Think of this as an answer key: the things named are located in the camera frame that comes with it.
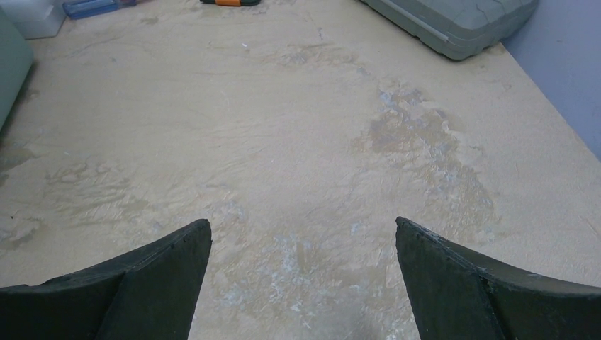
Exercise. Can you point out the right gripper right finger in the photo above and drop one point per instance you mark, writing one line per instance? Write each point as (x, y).
(458, 293)

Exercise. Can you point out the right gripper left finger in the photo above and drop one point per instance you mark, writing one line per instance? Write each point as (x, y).
(148, 293)

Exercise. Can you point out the green plastic tool box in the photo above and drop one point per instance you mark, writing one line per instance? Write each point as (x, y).
(16, 61)

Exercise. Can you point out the grey green case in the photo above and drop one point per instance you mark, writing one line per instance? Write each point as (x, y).
(457, 29)

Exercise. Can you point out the clear small parts box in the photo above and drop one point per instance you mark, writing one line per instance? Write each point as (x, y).
(35, 19)

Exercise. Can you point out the orange black hex key set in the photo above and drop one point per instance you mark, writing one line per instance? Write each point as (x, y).
(232, 3)

